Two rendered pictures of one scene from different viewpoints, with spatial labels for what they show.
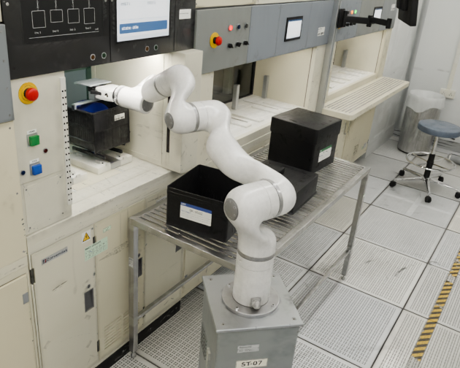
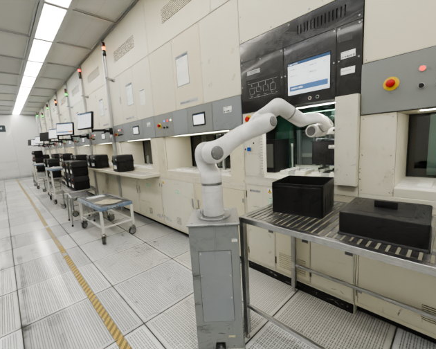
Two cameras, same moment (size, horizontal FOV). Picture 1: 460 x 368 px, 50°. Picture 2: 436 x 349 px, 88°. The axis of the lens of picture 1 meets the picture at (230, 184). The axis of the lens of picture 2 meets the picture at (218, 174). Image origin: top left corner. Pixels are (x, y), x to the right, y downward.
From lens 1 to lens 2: 223 cm
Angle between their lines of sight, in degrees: 100
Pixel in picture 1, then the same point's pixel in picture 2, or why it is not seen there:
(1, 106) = (238, 122)
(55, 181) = (257, 157)
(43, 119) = not seen: hidden behind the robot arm
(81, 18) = (268, 88)
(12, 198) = (241, 157)
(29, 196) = (247, 159)
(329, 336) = not seen: outside the picture
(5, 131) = not seen: hidden behind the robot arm
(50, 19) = (256, 90)
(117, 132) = (330, 156)
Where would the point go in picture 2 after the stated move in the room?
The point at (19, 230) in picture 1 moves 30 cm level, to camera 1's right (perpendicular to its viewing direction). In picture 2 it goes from (242, 171) to (236, 176)
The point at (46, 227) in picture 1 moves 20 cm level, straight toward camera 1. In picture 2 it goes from (252, 176) to (230, 178)
